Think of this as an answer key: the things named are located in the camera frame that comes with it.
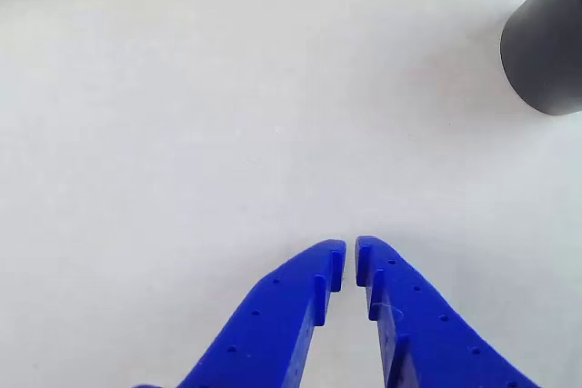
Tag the black cylinder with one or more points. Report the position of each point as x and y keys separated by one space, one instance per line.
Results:
x=545 y=47

